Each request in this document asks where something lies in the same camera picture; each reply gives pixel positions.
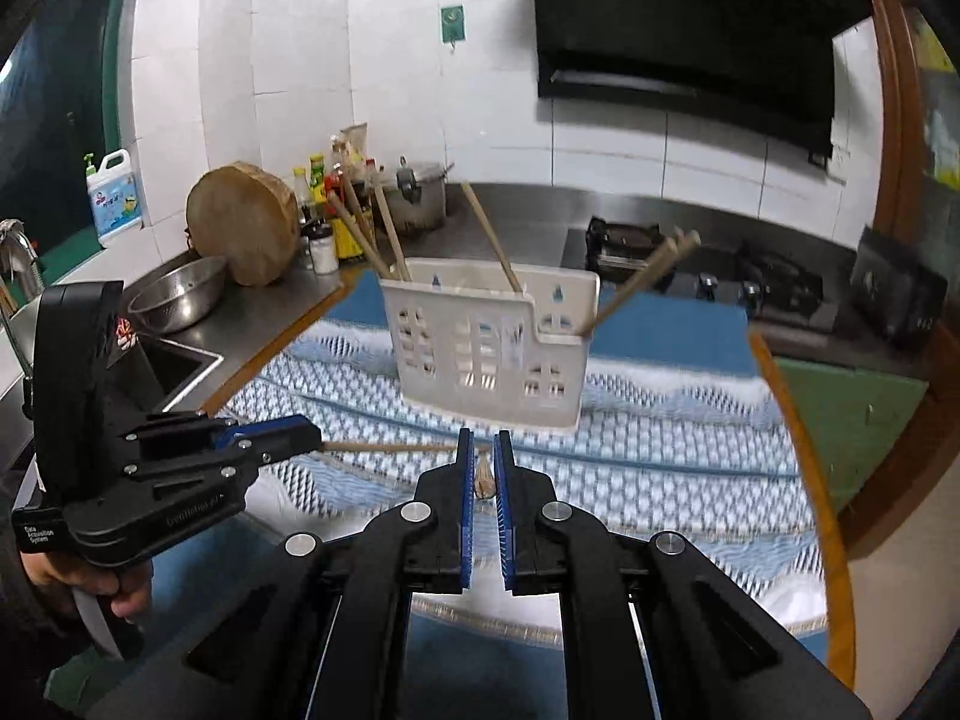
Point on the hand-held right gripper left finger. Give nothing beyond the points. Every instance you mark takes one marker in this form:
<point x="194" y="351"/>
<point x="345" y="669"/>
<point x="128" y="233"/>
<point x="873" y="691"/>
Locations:
<point x="469" y="525"/>

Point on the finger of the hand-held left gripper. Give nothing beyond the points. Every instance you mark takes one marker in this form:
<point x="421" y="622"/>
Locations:
<point x="180" y="435"/>
<point x="285" y="442"/>

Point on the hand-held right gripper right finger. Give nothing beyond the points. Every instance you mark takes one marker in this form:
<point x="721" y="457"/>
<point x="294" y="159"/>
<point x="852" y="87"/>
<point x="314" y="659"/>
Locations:
<point x="504" y="525"/>

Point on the wooden chopstick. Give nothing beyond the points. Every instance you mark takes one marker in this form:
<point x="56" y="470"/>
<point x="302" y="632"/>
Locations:
<point x="390" y="448"/>
<point x="485" y="480"/>

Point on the white plastic utensil holder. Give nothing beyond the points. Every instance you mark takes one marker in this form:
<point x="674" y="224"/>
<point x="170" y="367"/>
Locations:
<point x="450" y="285"/>

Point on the bunch of wooden chopsticks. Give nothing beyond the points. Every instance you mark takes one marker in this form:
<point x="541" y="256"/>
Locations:
<point x="492" y="236"/>

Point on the person's left forearm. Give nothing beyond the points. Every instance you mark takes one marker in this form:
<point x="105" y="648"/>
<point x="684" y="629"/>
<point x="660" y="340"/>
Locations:
<point x="22" y="615"/>

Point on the person's left hand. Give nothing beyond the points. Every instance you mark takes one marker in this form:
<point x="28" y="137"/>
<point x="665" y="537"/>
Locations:
<point x="131" y="596"/>

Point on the steel sink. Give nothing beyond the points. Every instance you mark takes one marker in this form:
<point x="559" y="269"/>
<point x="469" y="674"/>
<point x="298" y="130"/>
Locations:
<point x="176" y="371"/>

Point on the steel bowl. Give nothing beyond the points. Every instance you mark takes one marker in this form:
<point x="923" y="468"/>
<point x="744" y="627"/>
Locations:
<point x="180" y="292"/>

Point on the steel faucet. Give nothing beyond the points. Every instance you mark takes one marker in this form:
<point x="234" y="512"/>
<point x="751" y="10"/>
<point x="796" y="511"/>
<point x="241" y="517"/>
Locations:
<point x="19" y="247"/>

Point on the blue patterned table mat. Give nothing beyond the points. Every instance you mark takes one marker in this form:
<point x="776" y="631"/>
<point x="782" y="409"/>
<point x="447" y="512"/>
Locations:
<point x="675" y="465"/>

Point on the small white shaker black lid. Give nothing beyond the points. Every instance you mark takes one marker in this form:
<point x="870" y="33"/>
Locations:
<point x="324" y="255"/>

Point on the white detergent jug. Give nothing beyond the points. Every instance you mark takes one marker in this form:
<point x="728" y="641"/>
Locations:
<point x="116" y="202"/>

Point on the large soy sauce bottle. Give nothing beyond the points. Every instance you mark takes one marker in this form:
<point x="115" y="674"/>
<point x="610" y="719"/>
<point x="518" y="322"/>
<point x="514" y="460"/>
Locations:
<point x="349" y="244"/>

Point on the round wooden chopping board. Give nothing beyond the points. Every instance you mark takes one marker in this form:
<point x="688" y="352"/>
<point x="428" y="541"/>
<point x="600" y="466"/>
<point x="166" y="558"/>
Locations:
<point x="240" y="225"/>

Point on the clear bottle yellow cap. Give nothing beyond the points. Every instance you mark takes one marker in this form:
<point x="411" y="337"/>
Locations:
<point x="302" y="199"/>

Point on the green-capped seasoning bottle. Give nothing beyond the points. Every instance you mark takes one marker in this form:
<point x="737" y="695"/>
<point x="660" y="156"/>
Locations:
<point x="317" y="176"/>

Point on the steel pressure cooker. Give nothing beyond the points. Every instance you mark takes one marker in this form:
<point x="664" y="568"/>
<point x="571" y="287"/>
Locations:
<point x="424" y="202"/>

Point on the green-framed window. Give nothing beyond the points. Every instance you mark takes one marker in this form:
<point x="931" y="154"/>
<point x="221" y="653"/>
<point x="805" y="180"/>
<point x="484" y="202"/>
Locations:
<point x="52" y="90"/>

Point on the clear food packet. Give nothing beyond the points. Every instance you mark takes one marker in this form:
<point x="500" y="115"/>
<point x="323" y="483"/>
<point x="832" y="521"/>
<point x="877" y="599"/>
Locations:
<point x="351" y="142"/>

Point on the black gas stove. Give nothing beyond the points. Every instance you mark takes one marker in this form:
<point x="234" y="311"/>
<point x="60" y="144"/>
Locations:
<point x="622" y="240"/>

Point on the green cabinet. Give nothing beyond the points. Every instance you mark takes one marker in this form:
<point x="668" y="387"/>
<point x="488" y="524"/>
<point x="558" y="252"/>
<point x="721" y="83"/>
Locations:
<point x="847" y="427"/>

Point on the black countertop appliance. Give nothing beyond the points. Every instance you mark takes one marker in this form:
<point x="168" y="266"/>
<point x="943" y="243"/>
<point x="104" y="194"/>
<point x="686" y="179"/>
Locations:
<point x="900" y="289"/>

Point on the black range hood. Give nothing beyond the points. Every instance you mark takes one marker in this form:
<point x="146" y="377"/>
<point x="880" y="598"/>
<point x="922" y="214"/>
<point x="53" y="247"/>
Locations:
<point x="675" y="15"/>

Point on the white wall socket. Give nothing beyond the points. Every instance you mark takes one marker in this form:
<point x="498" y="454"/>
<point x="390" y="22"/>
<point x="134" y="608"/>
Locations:
<point x="834" y="150"/>

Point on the wooden door frame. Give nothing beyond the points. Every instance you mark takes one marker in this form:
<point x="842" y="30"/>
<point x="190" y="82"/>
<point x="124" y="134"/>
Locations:
<point x="892" y="90"/>

